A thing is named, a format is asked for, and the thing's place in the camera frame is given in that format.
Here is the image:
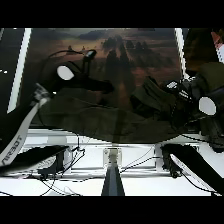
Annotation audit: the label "silver frame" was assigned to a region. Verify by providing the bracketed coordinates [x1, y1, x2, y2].
[0, 129, 224, 197]

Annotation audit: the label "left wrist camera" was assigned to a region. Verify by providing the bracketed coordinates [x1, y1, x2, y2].
[82, 49, 98, 81]

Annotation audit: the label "black cable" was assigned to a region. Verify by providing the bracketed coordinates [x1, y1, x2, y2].
[73, 132, 83, 154]
[38, 174, 84, 197]
[39, 48, 86, 79]
[119, 145, 162, 174]

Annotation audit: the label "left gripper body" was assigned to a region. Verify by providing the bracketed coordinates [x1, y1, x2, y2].
[83, 78, 115, 95]

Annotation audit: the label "red white garment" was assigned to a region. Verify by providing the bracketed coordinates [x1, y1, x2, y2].
[210, 28, 224, 63]

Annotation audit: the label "dark green pants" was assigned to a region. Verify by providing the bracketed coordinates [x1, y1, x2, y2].
[33, 75, 203, 145]

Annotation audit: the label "olive garment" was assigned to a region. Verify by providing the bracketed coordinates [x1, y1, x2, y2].
[198, 61, 224, 94]

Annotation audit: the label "black white-striped garment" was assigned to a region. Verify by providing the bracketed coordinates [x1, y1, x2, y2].
[177, 81, 200, 104]

